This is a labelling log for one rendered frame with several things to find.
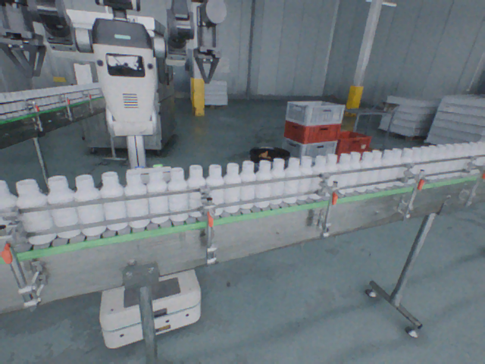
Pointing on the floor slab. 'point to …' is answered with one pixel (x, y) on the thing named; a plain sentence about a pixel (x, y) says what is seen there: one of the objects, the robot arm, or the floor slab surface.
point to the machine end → (162, 105)
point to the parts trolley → (370, 120)
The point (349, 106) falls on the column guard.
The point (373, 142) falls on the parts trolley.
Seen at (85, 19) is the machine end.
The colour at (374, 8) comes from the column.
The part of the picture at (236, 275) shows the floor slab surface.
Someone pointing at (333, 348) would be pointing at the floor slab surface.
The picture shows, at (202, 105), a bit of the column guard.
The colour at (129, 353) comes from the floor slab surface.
